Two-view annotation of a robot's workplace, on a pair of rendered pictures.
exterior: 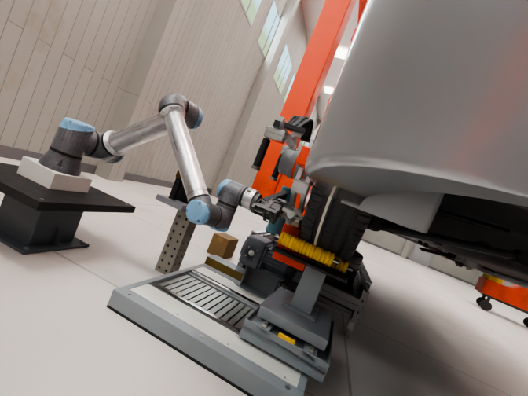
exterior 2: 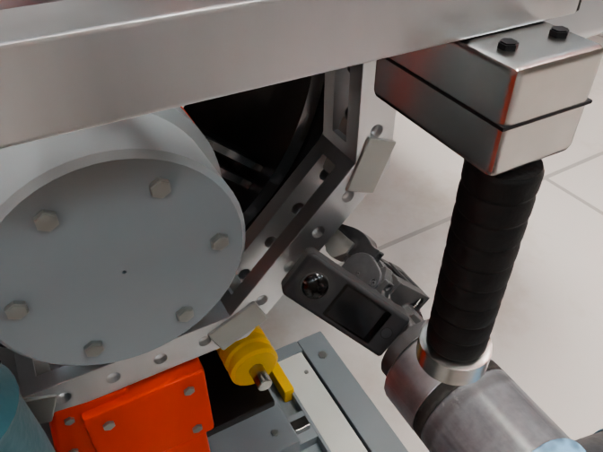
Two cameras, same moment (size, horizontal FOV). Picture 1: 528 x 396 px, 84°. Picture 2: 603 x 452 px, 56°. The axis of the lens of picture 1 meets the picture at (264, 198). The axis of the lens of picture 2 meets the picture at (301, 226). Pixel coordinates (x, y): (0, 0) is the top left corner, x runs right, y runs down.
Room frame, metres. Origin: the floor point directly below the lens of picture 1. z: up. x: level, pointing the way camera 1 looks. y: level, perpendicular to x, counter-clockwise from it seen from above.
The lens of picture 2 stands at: (1.53, 0.17, 1.04)
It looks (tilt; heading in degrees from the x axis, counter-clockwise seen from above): 40 degrees down; 225
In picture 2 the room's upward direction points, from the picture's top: straight up
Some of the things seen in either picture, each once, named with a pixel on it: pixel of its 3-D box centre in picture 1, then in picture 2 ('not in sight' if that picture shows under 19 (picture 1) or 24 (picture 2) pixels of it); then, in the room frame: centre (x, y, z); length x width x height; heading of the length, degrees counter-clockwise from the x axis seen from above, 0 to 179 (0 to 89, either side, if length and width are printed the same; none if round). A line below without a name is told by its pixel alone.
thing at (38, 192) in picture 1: (43, 210); not in sight; (1.54, 1.06, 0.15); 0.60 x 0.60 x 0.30; 76
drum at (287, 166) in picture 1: (302, 167); (78, 165); (1.43, -0.12, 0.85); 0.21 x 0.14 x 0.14; 74
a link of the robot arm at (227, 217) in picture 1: (221, 215); not in sight; (1.26, 0.14, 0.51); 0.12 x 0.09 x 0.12; 153
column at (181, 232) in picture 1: (178, 239); not in sight; (1.77, 0.39, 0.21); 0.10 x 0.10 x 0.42; 74
